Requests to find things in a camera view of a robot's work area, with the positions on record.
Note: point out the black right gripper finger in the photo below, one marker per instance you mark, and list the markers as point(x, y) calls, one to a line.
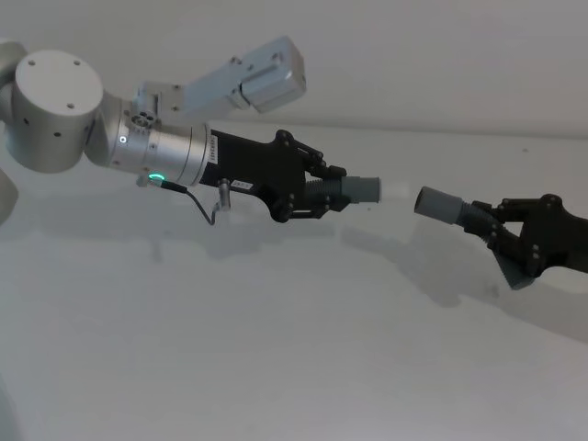
point(512, 209)
point(514, 250)

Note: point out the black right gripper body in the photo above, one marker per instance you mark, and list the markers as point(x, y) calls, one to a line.
point(560, 239)

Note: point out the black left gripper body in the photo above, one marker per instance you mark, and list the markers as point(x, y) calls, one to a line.
point(257, 165)

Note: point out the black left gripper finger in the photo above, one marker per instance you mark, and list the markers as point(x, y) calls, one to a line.
point(321, 209)
point(324, 161)

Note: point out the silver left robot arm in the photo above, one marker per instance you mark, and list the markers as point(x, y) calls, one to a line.
point(55, 115)

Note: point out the white table cloth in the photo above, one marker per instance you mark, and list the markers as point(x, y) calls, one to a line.
point(275, 344)

